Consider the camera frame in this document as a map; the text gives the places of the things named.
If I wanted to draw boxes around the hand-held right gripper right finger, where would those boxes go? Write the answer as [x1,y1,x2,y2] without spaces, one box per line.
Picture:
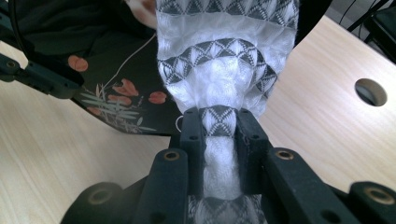
[234,108,362,224]

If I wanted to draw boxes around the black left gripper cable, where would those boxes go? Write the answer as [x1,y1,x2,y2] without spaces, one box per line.
[7,0,35,59]

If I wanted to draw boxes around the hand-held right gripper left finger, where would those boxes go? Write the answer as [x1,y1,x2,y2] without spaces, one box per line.
[134,106,206,224]

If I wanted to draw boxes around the dark patterned sock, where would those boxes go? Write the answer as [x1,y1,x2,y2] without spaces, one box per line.
[8,0,332,137]

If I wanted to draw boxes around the black folding chair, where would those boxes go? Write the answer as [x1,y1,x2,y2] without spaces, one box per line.
[346,0,396,65]

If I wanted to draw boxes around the white patterned cloth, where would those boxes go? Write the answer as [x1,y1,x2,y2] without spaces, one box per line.
[154,0,301,224]

